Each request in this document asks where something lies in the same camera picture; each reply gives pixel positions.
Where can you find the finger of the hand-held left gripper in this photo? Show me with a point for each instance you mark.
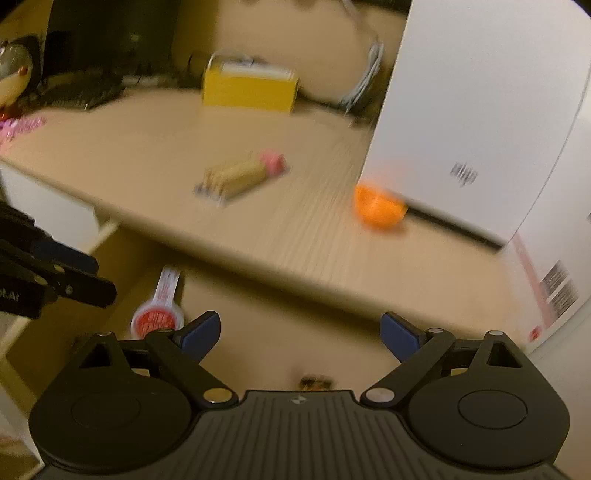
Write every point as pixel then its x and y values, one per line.
pixel 69 259
pixel 83 290

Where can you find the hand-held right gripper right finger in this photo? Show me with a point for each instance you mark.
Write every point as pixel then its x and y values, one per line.
pixel 398 333

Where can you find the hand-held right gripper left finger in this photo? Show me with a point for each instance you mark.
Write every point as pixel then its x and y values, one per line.
pixel 202 333

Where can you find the small orange cup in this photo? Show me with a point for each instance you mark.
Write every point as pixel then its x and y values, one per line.
pixel 378 210

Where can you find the pink patterned item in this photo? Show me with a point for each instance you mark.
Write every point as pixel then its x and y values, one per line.
pixel 21 129

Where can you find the wooden stick with pink cap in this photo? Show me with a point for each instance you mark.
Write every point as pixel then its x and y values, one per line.
pixel 244 175

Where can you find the black keyboard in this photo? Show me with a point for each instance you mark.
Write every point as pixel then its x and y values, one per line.
pixel 81 94

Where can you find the round shiny figurine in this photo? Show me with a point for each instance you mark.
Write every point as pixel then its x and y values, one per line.
pixel 14 69

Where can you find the black monitor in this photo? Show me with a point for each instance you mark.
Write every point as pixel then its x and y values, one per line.
pixel 111 37

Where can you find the large white cardboard box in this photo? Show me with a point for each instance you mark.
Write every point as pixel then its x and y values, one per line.
pixel 461 115

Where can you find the yellow open box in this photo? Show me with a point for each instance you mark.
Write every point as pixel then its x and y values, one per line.
pixel 249 87

